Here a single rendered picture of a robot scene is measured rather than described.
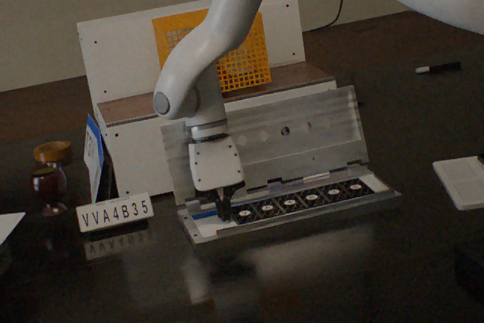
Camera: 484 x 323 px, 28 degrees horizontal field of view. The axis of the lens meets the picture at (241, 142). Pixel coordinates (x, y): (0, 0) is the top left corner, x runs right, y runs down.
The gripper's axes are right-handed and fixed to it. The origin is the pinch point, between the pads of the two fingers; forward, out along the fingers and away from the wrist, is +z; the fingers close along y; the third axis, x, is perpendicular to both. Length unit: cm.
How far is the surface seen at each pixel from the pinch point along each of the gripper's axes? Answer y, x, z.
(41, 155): -34, 77, -13
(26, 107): -36, 144, -26
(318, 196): 20.1, 0.1, 1.5
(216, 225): -2.1, 0.3, 2.6
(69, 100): -22, 141, -25
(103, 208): -23.2, 16.4, -3.7
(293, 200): 14.8, 0.6, 1.3
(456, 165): 54, 5, 3
